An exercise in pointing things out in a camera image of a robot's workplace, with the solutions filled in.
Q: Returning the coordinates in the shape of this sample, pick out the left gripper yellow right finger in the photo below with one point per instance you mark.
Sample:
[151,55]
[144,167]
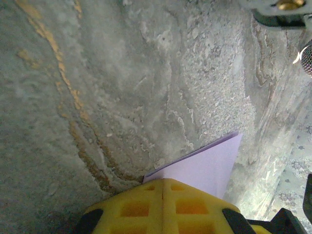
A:
[168,207]

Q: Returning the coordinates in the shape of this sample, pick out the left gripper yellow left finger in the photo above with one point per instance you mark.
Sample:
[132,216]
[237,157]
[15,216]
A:
[151,195]

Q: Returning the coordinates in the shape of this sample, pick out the lilac paper sheet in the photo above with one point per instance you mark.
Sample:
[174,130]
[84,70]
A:
[207,165]

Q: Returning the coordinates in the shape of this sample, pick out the red glitter microphone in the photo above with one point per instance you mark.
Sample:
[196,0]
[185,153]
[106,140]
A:
[307,58]

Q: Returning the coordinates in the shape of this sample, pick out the black hard case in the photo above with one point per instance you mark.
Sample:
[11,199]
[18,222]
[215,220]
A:
[275,19]

